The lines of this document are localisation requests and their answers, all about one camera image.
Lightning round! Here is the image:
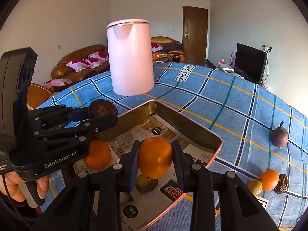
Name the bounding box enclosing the small orange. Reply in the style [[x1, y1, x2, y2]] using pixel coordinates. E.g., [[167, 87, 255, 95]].
[[83, 140, 111, 170]]

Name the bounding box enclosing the brown leather sofa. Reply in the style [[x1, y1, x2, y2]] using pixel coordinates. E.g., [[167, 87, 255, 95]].
[[51, 44, 110, 84]]

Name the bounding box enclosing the large orange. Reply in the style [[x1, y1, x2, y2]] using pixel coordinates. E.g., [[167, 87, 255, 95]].
[[139, 137, 173, 179]]

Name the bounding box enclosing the brown round fruit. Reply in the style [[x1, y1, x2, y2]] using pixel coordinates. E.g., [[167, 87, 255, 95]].
[[135, 174, 158, 193]]

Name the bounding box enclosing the dark brown door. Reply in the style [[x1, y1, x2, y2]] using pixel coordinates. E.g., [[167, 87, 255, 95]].
[[182, 6, 208, 66]]

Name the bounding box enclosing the blue plaid tablecloth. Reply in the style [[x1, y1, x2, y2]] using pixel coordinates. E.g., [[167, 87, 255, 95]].
[[42, 63, 307, 230]]

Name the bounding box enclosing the pink metal tin box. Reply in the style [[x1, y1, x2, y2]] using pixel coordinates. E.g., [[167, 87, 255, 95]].
[[72, 100, 223, 231]]

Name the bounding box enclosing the person left hand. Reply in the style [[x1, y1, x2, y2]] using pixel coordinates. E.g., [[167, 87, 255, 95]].
[[1, 172, 50, 202]]

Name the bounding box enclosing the small orange tangerine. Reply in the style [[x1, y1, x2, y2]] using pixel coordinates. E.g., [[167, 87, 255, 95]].
[[260, 169, 279, 191]]

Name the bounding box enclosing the pink electric kettle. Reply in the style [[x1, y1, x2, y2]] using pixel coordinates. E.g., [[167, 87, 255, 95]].
[[107, 18, 154, 96]]

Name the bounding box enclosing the red white cushion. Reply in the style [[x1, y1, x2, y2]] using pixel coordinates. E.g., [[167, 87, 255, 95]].
[[66, 51, 109, 73]]

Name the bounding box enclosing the dark brown wrinkled fruit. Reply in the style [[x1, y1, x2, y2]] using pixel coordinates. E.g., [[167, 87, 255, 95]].
[[88, 99, 118, 118]]

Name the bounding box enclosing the small yellow green fruit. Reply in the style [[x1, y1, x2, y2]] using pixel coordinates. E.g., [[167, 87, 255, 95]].
[[120, 192, 134, 204]]

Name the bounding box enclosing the wall power socket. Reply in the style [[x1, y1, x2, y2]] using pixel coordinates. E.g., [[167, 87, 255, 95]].
[[262, 45, 272, 53]]

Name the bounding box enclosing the brown leather armchair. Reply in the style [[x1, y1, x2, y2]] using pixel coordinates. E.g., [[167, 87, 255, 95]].
[[151, 36, 185, 63]]

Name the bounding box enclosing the black television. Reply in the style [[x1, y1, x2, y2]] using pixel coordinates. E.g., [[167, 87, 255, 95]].
[[234, 43, 267, 85]]

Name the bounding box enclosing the low tv stand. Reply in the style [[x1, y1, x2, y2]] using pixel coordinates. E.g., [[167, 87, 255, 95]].
[[204, 59, 257, 84]]

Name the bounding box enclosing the purple passion fruit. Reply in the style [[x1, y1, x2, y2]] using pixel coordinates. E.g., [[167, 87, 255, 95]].
[[271, 121, 288, 148]]

